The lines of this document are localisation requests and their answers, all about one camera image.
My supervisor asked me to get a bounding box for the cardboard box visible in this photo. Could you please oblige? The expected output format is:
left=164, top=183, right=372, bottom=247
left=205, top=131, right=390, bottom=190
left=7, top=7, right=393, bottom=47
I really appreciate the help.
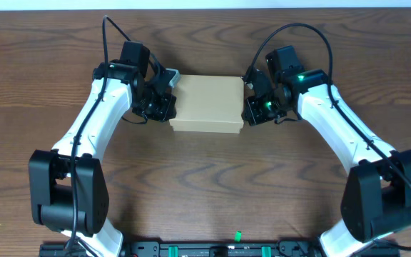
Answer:
left=169, top=75, right=244, bottom=133

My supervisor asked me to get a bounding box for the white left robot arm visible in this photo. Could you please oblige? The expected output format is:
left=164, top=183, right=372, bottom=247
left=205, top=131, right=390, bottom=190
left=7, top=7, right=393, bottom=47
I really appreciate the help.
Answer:
left=29, top=41, right=181, bottom=256

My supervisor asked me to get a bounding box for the black mounting rail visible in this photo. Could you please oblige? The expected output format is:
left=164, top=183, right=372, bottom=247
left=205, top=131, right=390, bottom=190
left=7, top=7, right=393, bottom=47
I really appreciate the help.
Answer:
left=39, top=240, right=401, bottom=257

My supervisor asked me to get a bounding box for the small green clip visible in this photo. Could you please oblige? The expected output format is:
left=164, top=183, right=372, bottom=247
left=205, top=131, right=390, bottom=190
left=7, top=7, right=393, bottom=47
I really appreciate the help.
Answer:
left=234, top=231, right=242, bottom=243

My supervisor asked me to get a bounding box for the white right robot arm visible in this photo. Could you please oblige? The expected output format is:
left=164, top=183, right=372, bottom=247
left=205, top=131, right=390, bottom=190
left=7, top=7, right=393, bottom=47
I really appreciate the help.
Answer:
left=243, top=46, right=411, bottom=256

